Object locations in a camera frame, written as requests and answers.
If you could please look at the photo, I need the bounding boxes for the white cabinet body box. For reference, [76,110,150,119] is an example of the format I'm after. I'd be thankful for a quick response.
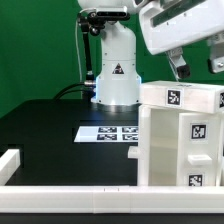
[138,105,224,186]

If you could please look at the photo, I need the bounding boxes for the white cabinet top block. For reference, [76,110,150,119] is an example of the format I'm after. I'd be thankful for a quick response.
[140,81,224,114]

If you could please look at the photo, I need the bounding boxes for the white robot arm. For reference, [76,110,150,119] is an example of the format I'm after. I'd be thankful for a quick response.
[77,0,224,109]

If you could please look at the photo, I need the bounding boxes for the white U-shaped fence frame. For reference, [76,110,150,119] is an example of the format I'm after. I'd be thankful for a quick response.
[0,149,224,214]

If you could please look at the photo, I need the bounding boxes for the black cable bundle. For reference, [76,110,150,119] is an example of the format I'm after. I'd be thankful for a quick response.
[53,82,98,101]

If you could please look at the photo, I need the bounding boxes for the white marker base plate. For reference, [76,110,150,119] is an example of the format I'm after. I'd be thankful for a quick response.
[74,126,138,143]

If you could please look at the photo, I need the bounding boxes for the white cabinet door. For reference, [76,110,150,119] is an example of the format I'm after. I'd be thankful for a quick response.
[176,113,222,187]
[128,146,140,159]

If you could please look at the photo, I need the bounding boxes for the grey depth camera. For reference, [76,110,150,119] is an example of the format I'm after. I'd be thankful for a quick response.
[89,7,130,21]

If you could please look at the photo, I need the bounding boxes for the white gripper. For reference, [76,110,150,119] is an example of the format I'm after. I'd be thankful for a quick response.
[139,0,224,80]

